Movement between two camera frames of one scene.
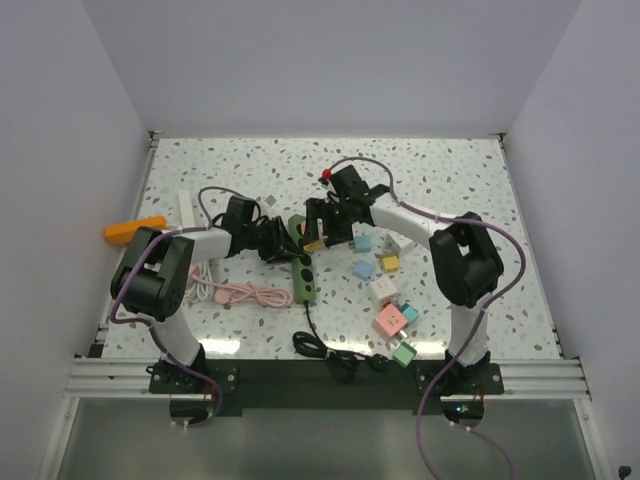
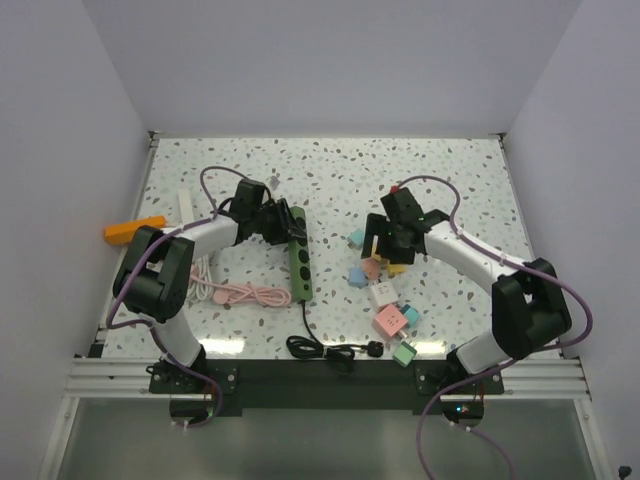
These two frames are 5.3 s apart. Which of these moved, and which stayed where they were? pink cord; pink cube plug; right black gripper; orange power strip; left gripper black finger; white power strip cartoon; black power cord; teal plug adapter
Moved: left gripper black finger; black power cord; right black gripper
Stayed: pink cube plug; pink cord; teal plug adapter; orange power strip; white power strip cartoon
